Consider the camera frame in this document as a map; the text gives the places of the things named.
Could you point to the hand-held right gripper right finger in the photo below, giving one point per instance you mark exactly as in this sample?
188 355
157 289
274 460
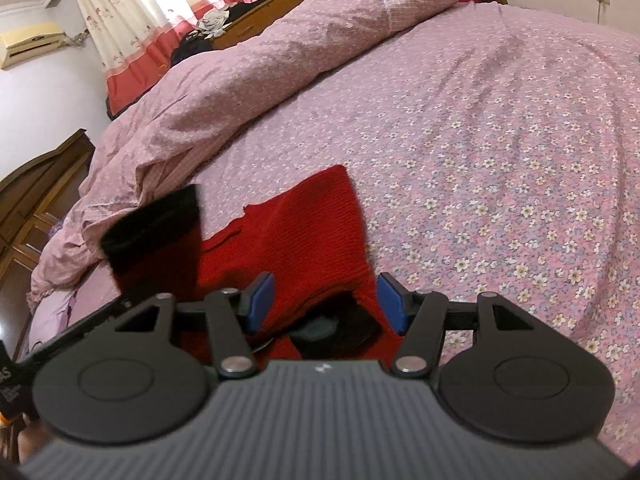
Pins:
391 305

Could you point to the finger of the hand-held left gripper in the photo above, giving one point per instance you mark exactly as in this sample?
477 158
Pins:
75 327

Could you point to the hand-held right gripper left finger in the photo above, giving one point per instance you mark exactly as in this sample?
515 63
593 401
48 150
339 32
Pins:
262 301

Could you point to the red knitted sweater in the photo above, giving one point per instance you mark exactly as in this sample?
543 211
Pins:
300 235

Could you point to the dark clothes pile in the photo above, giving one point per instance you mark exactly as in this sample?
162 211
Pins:
190 50

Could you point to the lilac cloth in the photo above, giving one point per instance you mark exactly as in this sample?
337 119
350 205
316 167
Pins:
52 310

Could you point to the brown wooden wardrobe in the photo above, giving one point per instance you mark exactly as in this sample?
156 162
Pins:
30 210

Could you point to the floral pink bed sheet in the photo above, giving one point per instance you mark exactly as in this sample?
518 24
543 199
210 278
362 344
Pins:
500 160

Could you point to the pink checked duvet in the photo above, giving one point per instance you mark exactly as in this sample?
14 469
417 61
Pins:
250 85

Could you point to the grey crumpled cloth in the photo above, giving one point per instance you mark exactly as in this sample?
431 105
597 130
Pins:
212 22

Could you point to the wooden headboard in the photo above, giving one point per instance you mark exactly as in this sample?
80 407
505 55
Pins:
260 15

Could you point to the cream air conditioner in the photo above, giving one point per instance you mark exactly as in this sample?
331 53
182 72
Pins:
30 42

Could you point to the air conditioner pipe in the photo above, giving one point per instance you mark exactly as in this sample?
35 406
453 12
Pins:
77 37

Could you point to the floral curtain with red hem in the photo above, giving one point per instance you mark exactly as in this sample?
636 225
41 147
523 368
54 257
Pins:
130 20

